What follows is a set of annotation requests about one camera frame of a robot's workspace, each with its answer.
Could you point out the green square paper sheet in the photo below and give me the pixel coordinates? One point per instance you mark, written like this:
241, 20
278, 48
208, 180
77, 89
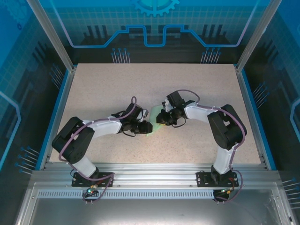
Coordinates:
155, 116

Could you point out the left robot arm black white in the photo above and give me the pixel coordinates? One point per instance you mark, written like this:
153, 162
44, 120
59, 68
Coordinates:
70, 140

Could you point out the black base plate right arm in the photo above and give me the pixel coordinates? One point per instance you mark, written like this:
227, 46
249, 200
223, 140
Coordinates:
204, 179

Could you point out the black base plate left arm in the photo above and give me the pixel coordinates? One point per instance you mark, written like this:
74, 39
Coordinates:
78, 181

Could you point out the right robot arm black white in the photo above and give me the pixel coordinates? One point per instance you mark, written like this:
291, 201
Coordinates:
225, 126

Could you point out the sheet metal tray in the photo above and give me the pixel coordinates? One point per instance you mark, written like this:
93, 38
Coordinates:
152, 211

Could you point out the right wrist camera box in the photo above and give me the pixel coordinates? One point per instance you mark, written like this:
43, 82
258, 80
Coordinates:
167, 105

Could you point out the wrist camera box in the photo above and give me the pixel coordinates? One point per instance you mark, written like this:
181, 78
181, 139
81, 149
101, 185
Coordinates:
167, 105
145, 114

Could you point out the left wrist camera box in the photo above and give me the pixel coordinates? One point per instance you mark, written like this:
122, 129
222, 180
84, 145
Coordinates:
145, 114

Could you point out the aluminium mounting rail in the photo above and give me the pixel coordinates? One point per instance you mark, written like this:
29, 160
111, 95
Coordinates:
152, 174

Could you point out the aluminium side rail blue edged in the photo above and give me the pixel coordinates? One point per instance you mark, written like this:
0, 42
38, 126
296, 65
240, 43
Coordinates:
60, 112
250, 112

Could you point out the aluminium frame post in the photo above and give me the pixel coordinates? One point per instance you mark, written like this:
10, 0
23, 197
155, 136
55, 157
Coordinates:
52, 35
257, 35

